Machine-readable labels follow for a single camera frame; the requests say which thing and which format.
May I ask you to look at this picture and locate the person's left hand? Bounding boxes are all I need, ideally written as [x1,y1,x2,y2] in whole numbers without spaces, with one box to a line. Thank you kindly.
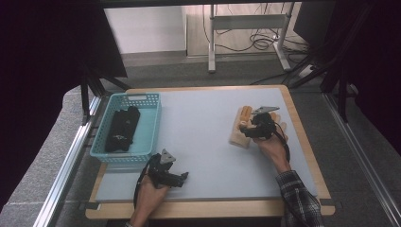
[133,175,171,216]

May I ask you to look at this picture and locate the right hand-held gripper black cable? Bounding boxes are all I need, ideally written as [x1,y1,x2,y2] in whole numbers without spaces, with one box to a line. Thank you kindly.
[273,122,291,164]

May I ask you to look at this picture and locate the person's right hand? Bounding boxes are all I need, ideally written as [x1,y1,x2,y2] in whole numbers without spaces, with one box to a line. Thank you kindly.
[253,131,293,174]

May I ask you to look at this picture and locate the black curtain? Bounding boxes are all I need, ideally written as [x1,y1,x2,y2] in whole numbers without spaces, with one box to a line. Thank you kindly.
[292,0,401,157]
[0,0,129,211]

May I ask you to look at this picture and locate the left hand-held gripper black cable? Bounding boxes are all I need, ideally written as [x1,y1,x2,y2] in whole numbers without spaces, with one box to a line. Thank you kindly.
[132,152,162,209]

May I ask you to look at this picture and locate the black glove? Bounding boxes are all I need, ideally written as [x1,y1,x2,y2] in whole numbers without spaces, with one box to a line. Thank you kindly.
[126,105,142,140]
[104,108,136,153]

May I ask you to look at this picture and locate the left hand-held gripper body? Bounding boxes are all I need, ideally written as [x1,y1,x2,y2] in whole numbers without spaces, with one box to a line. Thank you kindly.
[148,148,177,189]

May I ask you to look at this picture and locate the black floor cables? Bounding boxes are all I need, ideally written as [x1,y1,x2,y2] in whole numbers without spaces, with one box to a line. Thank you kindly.
[201,3,311,54]

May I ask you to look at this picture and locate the black metal stand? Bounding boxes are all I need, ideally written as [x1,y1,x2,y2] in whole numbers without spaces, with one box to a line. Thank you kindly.
[288,46,360,124]
[79,62,132,126]

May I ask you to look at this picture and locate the white power strip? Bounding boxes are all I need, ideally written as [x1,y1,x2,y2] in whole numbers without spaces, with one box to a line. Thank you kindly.
[297,63,315,79]

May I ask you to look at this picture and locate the teal plastic basket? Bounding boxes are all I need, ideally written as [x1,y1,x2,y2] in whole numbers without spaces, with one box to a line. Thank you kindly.
[89,92,163,165]

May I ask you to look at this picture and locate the hand-held gripper black cable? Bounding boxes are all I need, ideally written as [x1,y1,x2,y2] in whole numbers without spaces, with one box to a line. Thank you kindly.
[273,122,291,164]
[132,152,162,209]

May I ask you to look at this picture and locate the grey table mat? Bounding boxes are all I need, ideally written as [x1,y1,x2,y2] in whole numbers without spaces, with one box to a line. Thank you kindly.
[94,87,319,203]

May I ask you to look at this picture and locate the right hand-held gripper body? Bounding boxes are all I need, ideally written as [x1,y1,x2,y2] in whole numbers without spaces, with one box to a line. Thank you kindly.
[251,106,281,139]

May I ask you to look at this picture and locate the aluminium rail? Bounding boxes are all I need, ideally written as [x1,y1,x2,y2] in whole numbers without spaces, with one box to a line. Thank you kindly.
[32,95,102,227]
[322,92,401,227]

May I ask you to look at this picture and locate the white metal desk frame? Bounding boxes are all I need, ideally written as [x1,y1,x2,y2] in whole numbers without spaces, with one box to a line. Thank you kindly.
[207,3,293,74]

